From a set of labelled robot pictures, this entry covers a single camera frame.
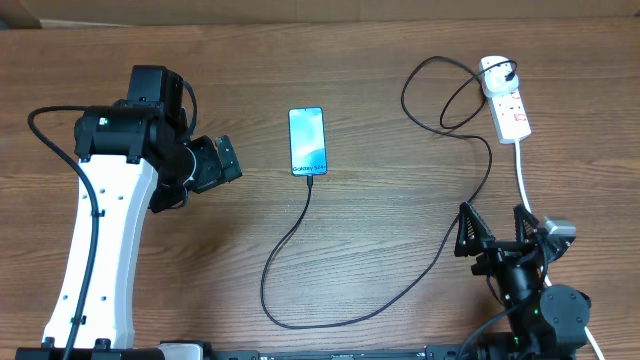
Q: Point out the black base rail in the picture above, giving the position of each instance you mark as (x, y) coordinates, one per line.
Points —
(345, 355)

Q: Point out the white power extension strip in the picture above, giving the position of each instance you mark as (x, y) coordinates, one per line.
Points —
(509, 117)

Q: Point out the Galaxy smartphone blue screen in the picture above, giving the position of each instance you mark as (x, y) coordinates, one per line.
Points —
(307, 141)

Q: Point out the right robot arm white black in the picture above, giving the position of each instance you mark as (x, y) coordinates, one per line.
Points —
(539, 321)

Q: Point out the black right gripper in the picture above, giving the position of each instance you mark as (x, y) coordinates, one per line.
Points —
(495, 251)

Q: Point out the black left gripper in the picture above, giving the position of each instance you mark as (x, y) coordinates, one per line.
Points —
(214, 171)

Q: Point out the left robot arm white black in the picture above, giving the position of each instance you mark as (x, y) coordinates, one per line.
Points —
(134, 156)

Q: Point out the white charger plug adapter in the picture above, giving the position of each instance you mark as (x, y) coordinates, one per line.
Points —
(498, 76)

